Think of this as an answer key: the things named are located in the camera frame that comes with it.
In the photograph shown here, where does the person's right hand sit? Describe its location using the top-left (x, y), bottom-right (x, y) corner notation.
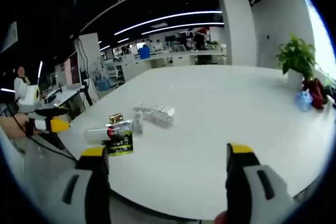
top-left (214, 211), bottom-right (232, 224)

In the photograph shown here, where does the black tripod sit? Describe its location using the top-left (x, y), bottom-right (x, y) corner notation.
top-left (78, 70), bottom-right (94, 106)

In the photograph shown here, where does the blue water jug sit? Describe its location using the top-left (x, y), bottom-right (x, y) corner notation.
top-left (94, 76), bottom-right (110, 92)

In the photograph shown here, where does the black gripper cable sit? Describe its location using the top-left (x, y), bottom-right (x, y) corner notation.
top-left (12, 113), bottom-right (78, 162)

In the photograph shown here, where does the blue storage bin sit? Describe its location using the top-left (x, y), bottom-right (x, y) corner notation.
top-left (138, 47), bottom-right (151, 60)

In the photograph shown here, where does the white office desk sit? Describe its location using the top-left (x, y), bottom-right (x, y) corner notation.
top-left (39, 85), bottom-right (87, 120)

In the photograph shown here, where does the small gold box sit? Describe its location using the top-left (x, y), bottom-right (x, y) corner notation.
top-left (109, 113), bottom-right (124, 124)

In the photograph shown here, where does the dark red cloth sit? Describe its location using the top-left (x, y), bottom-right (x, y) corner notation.
top-left (301, 77), bottom-right (327, 110)

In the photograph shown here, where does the potted green plant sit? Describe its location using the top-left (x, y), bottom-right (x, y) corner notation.
top-left (275, 33), bottom-right (320, 86)

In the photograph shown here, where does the white office chair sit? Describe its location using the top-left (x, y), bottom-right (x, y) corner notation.
top-left (104, 62), bottom-right (126, 87)

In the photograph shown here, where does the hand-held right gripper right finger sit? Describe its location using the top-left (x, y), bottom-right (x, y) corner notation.
top-left (225, 142), bottom-right (302, 224)

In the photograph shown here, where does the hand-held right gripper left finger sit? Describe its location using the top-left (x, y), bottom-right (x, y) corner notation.
top-left (39, 146), bottom-right (111, 224)

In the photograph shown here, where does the white skincare spray bottle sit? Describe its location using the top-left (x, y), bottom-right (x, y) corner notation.
top-left (133, 102), bottom-right (155, 114)

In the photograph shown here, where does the computer monitor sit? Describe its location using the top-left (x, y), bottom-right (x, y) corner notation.
top-left (62, 51), bottom-right (82, 87)

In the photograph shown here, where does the long ceiling light strip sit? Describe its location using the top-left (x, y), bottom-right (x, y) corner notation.
top-left (113, 10), bottom-right (223, 36)

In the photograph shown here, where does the blue plastic bag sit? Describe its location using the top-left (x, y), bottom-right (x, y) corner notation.
top-left (294, 90), bottom-right (314, 112)

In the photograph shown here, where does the green black skincare pouch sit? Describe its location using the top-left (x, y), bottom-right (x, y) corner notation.
top-left (102, 130), bottom-right (134, 157)

